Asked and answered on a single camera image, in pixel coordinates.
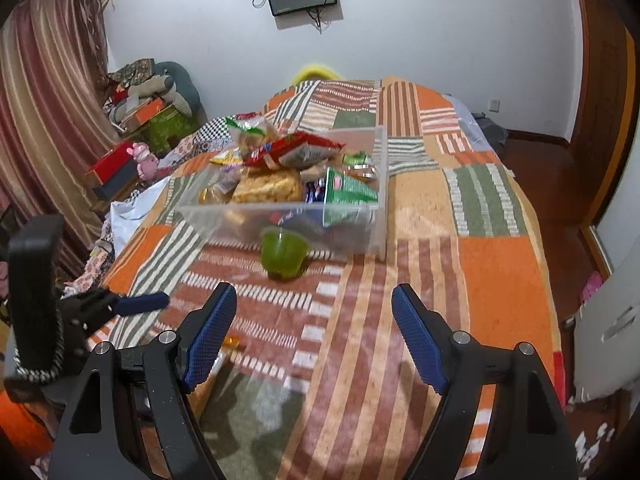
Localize purple wafer biscuit pack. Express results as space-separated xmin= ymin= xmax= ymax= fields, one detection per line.
xmin=198 ymin=162 xmax=244 ymax=205

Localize green jelly cup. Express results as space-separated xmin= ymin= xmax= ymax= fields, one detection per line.
xmin=260 ymin=226 xmax=309 ymax=280

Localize tan bread loaf pack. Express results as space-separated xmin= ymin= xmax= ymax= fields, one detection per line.
xmin=230 ymin=169 xmax=303 ymax=204

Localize yellow silver peanut snack bag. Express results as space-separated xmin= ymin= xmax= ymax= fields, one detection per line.
xmin=209 ymin=146 xmax=244 ymax=166

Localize clear bag fried snacks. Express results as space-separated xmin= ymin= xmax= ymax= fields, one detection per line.
xmin=224 ymin=115 xmax=280 ymax=157

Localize blue chip snack bag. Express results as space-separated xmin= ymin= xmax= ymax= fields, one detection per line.
xmin=269 ymin=178 xmax=326 ymax=226

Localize red cartoon snack bag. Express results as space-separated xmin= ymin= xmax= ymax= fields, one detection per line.
xmin=244 ymin=131 xmax=345 ymax=171

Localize green white small snack bag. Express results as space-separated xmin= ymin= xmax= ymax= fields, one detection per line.
xmin=322 ymin=168 xmax=378 ymax=228

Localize clear plastic storage bin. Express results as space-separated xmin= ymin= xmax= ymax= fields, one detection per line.
xmin=176 ymin=126 xmax=390 ymax=260

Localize green foil candy wrapper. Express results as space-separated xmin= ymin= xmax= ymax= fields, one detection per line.
xmin=342 ymin=151 xmax=378 ymax=183

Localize white crumpled cloth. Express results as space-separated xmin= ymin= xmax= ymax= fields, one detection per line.
xmin=110 ymin=177 xmax=170 ymax=258

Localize dark grey box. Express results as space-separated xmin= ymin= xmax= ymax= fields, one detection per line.
xmin=92 ymin=159 xmax=138 ymax=200

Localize red gift box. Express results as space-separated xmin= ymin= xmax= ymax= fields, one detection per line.
xmin=85 ymin=140 xmax=134 ymax=188

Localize pink plush bunny toy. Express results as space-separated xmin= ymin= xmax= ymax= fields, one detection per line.
xmin=126 ymin=142 xmax=160 ymax=182

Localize orange green patchwork bedspread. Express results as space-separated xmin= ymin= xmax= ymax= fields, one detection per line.
xmin=94 ymin=78 xmax=565 ymax=479

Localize green gift box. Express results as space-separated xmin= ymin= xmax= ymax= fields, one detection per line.
xmin=141 ymin=106 xmax=198 ymax=154

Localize red striped curtain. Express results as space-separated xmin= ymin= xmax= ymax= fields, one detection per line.
xmin=1 ymin=0 xmax=119 ymax=276

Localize orange flat box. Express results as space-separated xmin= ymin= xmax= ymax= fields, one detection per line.
xmin=120 ymin=98 xmax=165 ymax=132

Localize checkered patchwork quilt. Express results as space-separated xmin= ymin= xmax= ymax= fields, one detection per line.
xmin=163 ymin=117 xmax=231 ymax=167

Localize grey green plush cushion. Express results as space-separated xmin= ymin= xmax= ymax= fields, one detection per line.
xmin=154 ymin=61 xmax=202 ymax=117

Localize brown wooden door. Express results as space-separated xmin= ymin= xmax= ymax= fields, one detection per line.
xmin=570 ymin=0 xmax=639 ymax=226

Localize grey backpack on floor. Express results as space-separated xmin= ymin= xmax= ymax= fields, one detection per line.
xmin=473 ymin=113 xmax=509 ymax=157

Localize yellow curved headboard piece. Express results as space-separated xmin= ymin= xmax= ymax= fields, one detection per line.
xmin=291 ymin=64 xmax=342 ymax=86

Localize white wall socket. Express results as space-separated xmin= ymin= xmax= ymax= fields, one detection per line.
xmin=488 ymin=99 xmax=501 ymax=113

